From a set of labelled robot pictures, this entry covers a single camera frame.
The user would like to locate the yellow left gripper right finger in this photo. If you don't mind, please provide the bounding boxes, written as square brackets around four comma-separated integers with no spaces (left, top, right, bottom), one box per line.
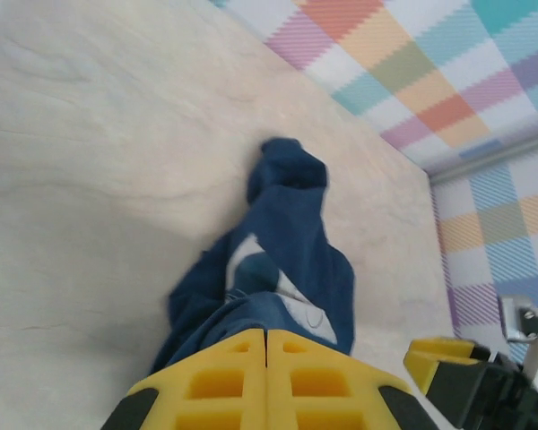
[267,330,436,430]

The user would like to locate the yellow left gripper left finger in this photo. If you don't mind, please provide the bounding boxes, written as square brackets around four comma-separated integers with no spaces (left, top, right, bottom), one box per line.
[102,329,266,430]

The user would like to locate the navy blue t-shirt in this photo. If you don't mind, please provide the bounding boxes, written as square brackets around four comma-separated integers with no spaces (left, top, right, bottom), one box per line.
[150,136,358,377]

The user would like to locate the aluminium side rail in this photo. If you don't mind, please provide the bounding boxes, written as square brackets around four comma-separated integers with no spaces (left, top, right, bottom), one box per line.
[429,177,459,336]

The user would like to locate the aluminium frame post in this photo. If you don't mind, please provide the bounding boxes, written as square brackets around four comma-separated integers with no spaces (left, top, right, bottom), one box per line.
[423,128,538,185]

